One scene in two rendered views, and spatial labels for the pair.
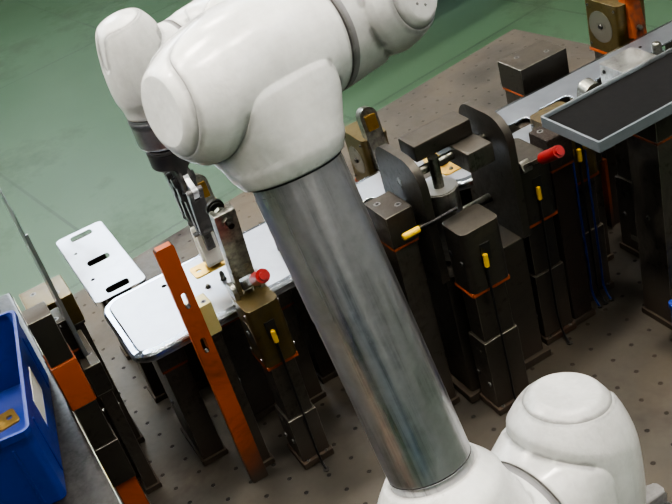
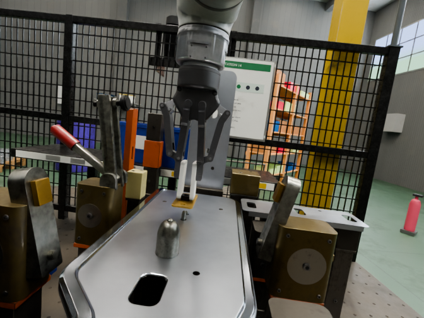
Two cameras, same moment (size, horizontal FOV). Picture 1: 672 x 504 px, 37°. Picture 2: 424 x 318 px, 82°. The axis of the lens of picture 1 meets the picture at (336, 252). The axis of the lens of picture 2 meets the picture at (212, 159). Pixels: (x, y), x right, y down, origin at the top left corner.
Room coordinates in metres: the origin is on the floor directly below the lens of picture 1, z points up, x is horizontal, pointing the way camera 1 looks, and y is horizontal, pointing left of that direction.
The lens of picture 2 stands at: (1.70, -0.20, 1.18)
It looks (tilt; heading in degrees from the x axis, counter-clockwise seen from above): 8 degrees down; 113
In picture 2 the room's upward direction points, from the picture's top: 7 degrees clockwise
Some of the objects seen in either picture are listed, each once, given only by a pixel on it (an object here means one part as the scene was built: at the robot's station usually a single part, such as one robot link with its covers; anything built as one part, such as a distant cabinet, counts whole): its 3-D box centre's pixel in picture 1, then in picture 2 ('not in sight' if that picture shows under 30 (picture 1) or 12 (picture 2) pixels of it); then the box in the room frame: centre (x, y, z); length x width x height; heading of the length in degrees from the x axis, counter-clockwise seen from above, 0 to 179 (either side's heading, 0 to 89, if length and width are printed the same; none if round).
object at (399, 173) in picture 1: (467, 255); not in sight; (1.42, -0.21, 0.94); 0.18 x 0.13 x 0.49; 110
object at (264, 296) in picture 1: (288, 383); (89, 266); (1.32, 0.14, 0.87); 0.10 x 0.07 x 0.35; 20
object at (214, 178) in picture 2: (40, 267); (210, 130); (1.41, 0.45, 1.17); 0.12 x 0.01 x 0.34; 20
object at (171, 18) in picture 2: not in sight; (172, 41); (1.06, 0.73, 1.52); 0.07 x 0.07 x 0.18
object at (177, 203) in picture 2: (213, 261); (185, 197); (1.49, 0.20, 1.04); 0.08 x 0.04 x 0.01; 110
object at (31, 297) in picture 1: (84, 370); (237, 229); (1.52, 0.50, 0.88); 0.08 x 0.08 x 0.36; 20
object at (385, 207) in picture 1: (414, 307); not in sight; (1.37, -0.10, 0.91); 0.07 x 0.05 x 0.42; 20
